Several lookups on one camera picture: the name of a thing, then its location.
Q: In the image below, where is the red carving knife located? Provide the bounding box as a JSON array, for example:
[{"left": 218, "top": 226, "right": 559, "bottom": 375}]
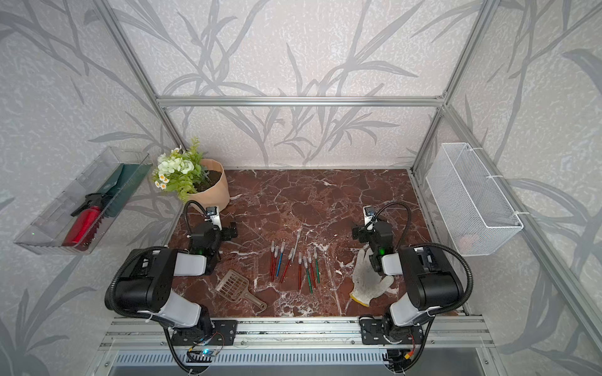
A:
[
  {"left": 307, "top": 252, "right": 316, "bottom": 291},
  {"left": 280, "top": 249, "right": 295, "bottom": 284},
  {"left": 270, "top": 241, "right": 276, "bottom": 282},
  {"left": 297, "top": 254, "right": 304, "bottom": 292}
]

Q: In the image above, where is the silver carving knife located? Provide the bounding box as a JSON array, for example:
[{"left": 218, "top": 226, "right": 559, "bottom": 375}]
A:
[{"left": 289, "top": 229, "right": 303, "bottom": 261}]

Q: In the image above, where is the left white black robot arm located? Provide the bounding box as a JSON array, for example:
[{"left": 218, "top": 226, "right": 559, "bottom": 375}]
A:
[{"left": 104, "top": 222, "right": 238, "bottom": 336}]

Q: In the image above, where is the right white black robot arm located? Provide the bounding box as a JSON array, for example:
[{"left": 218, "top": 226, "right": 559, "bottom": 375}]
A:
[{"left": 350, "top": 221, "right": 474, "bottom": 328}]

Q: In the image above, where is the green carving knife right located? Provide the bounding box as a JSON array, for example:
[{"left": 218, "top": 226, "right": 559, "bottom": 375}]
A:
[{"left": 314, "top": 248, "right": 321, "bottom": 285}]

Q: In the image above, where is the green carving knife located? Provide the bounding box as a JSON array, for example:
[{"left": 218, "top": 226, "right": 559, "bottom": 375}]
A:
[
  {"left": 314, "top": 248, "right": 321, "bottom": 285},
  {"left": 303, "top": 256, "right": 314, "bottom": 294}
]

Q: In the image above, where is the green carving knife left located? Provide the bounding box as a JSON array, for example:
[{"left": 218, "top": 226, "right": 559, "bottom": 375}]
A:
[{"left": 303, "top": 256, "right": 314, "bottom": 294}]

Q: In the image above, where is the terracotta flower pot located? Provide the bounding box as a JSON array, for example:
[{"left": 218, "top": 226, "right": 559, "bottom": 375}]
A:
[{"left": 188, "top": 158, "right": 230, "bottom": 212}]

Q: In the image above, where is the white work glove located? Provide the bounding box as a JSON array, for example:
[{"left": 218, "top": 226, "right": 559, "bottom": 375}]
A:
[{"left": 350, "top": 246, "right": 393, "bottom": 307}]

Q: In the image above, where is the brown plastic scoop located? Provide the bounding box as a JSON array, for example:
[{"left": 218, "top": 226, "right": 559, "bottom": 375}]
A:
[{"left": 216, "top": 269, "right": 267, "bottom": 312}]

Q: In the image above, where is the artificial white flower plant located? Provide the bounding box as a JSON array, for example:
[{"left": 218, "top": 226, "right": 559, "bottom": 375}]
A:
[{"left": 152, "top": 137, "right": 210, "bottom": 203}]

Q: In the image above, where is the green garden trowel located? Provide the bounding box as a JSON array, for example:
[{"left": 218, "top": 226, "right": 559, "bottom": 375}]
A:
[{"left": 97, "top": 164, "right": 151, "bottom": 218}]

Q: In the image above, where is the small circuit board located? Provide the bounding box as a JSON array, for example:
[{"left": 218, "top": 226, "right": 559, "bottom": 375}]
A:
[{"left": 186, "top": 348, "right": 223, "bottom": 363}]

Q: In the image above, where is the red spray bottle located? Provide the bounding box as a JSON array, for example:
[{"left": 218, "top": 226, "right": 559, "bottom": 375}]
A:
[{"left": 62, "top": 193, "right": 111, "bottom": 252}]

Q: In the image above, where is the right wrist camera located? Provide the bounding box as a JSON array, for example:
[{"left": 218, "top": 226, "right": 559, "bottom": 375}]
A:
[{"left": 363, "top": 206, "right": 377, "bottom": 228}]

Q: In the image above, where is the white wire mesh basket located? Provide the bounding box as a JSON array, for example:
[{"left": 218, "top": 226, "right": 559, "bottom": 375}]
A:
[{"left": 426, "top": 143, "right": 524, "bottom": 256}]

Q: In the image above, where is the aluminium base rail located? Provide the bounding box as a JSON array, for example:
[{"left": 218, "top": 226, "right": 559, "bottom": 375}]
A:
[{"left": 96, "top": 316, "right": 495, "bottom": 351}]

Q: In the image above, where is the clear plastic wall tray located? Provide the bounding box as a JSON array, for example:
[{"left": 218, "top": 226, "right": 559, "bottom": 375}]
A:
[{"left": 14, "top": 147, "right": 152, "bottom": 255}]

